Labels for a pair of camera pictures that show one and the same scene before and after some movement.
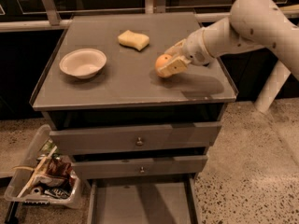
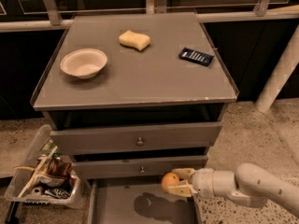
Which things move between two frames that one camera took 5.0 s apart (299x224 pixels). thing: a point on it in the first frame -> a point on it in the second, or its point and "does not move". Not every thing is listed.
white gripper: x=194 y=49 -> x=202 y=180
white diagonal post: x=272 y=87 does not move
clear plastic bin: x=45 y=176 does not move
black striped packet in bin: x=58 y=193 does not move
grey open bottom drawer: x=143 y=201 does not move
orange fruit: x=161 y=59 -> x=169 y=179
